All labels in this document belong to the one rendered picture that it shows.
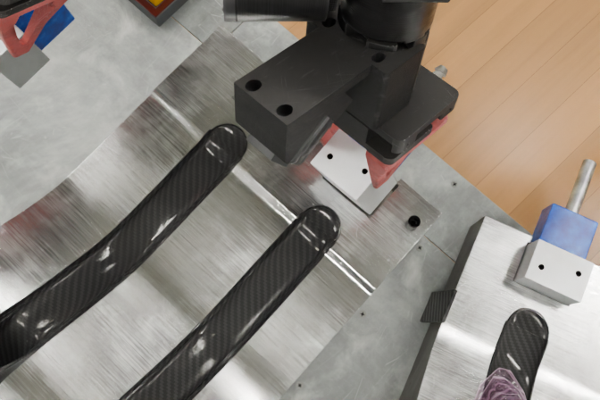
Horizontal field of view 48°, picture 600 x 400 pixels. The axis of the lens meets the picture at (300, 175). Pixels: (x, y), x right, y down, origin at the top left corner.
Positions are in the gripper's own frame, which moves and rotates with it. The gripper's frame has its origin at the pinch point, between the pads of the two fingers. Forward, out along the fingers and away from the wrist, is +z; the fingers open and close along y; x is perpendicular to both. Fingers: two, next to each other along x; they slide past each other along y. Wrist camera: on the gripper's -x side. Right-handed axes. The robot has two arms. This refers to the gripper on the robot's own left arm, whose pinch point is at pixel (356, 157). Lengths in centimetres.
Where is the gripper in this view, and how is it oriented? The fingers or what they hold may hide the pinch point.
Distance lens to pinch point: 52.9
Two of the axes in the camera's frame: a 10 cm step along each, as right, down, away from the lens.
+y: 7.0, 6.0, -3.8
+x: 7.1, -5.5, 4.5
